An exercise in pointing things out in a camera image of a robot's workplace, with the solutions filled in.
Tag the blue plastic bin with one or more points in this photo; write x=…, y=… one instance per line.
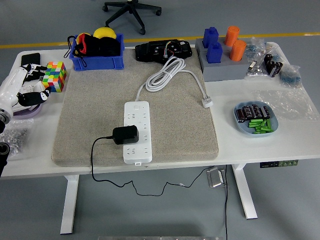
x=100, y=62

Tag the black office chair base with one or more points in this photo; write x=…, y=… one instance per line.
x=130, y=10

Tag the purple tray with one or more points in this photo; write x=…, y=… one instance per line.
x=27, y=114

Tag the light blue plate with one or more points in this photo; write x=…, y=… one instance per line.
x=240, y=127

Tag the silver foot pedal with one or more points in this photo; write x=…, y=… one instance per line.
x=215, y=178

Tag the black table control panel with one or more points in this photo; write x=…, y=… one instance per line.
x=277, y=163

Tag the black electronic device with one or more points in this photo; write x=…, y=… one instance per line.
x=150, y=51

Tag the colourful puzzle cube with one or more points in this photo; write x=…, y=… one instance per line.
x=56, y=75

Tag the black capacitor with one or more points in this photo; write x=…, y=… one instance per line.
x=255, y=111
x=240, y=115
x=267, y=112
x=247, y=112
x=261, y=111

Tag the white power strip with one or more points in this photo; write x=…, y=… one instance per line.
x=137, y=155

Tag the black phone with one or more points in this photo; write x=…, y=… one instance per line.
x=30, y=58

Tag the black plug adapter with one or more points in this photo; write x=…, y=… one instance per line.
x=125, y=135

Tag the clear bag of silver parts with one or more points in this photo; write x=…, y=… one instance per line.
x=256, y=72

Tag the large empty clear bag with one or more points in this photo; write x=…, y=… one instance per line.
x=287, y=102

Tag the green battery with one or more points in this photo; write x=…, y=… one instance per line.
x=255, y=125
x=255, y=121
x=262, y=128
x=269, y=123
x=261, y=131

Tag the clear bag of blue parts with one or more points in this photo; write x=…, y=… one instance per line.
x=256, y=47
x=291, y=76

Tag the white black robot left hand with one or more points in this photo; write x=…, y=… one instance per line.
x=11, y=85

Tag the clear bag of black capacitors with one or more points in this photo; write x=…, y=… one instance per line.
x=273, y=66

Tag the grey block holder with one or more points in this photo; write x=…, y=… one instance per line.
x=222, y=71

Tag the white table leg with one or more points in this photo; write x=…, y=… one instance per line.
x=243, y=192
x=69, y=205

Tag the orange cylinder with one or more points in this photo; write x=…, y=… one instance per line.
x=231, y=36
x=237, y=51

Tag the blue block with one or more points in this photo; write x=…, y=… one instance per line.
x=210, y=37
x=214, y=53

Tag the grey-brown mat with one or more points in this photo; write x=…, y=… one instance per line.
x=100, y=105

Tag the clear bag of metal nuts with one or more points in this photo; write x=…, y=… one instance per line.
x=17, y=135

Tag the small yellow red ball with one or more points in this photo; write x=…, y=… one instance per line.
x=80, y=37

